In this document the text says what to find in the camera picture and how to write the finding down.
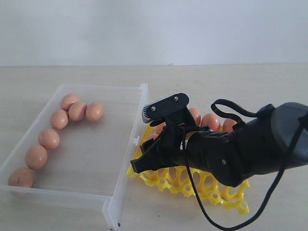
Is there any brown egg third row left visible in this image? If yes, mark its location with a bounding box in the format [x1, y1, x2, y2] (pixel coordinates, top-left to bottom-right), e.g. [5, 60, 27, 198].
[38, 128, 60, 150]

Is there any brown egg fourth row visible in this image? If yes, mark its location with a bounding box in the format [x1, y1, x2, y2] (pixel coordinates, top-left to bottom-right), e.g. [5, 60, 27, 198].
[25, 145, 48, 170]

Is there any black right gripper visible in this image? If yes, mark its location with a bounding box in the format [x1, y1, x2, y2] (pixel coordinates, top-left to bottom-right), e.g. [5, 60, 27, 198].
[130, 128, 250, 187]

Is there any clear plastic tray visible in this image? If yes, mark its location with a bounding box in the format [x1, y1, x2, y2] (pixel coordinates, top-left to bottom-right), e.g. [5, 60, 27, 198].
[0, 84, 149, 230]

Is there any brown egg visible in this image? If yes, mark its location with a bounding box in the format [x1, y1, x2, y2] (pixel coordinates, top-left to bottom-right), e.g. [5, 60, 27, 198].
[68, 102, 88, 121]
[8, 167, 34, 188]
[201, 113, 220, 131]
[60, 94, 79, 111]
[85, 102, 103, 122]
[146, 133, 158, 141]

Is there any brown egg packed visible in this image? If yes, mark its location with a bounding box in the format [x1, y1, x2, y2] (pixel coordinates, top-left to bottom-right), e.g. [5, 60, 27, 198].
[189, 107, 201, 126]
[155, 122, 166, 135]

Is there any brown egg second row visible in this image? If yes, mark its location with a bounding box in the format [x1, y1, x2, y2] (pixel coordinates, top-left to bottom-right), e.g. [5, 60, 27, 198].
[50, 109, 68, 129]
[222, 118, 237, 132]

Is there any black camera cable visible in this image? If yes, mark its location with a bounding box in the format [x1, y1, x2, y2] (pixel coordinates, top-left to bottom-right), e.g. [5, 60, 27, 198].
[163, 99, 308, 231]

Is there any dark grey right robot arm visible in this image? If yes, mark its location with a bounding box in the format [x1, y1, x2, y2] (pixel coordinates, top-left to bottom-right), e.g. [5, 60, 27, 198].
[131, 103, 308, 187]

